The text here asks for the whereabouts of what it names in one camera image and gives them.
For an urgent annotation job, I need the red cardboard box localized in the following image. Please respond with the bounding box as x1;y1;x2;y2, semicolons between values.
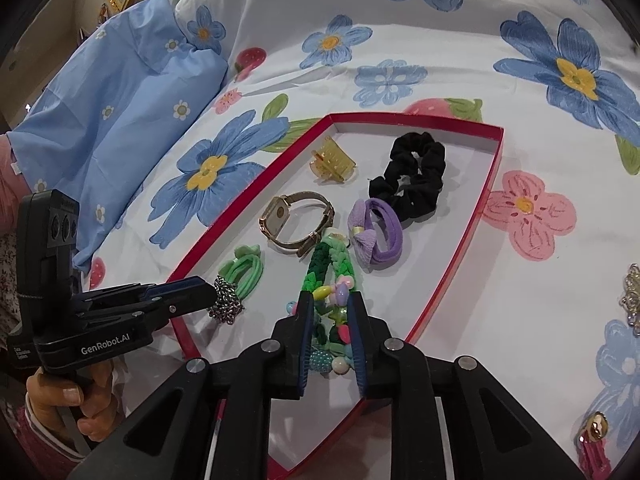
165;112;506;480

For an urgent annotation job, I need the person's pink clothing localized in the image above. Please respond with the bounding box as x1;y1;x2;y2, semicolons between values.
0;132;28;226

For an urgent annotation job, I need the light blue pillow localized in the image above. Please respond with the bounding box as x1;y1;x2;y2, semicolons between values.
7;0;231;273

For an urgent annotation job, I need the purple bow hair tie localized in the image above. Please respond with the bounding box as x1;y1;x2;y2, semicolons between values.
348;197;407;267

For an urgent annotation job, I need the blue floral bed sheet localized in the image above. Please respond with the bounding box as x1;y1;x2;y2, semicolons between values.
75;0;640;480

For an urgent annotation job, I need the gold wrist watch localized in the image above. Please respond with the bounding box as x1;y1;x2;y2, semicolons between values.
258;191;335;259

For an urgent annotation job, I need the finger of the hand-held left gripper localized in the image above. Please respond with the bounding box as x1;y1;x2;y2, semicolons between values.
100;293;218;333
77;276;216;307

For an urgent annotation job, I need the green braided beaded bracelet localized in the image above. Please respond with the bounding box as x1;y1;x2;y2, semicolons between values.
285;234;363;376

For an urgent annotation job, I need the silver chain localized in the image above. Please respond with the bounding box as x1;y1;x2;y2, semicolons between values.
620;266;640;337
207;276;247;326

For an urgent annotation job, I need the person's left hand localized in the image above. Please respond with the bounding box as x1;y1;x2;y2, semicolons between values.
25;360;118;456

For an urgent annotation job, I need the yellow hair claw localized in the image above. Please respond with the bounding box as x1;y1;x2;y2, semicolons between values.
307;135;357;183

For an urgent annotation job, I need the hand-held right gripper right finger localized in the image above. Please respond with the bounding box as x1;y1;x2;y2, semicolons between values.
347;291;586;480

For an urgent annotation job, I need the green hair tie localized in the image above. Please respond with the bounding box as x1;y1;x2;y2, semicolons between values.
218;244;264;301

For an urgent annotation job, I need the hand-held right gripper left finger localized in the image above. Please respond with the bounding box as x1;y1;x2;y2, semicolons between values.
65;290;317;480

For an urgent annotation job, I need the black scrunchie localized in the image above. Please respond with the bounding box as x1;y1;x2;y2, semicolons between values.
368;131;447;223

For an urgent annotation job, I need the person's left forearm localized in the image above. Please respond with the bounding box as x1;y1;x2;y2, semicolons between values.
10;405;86;467

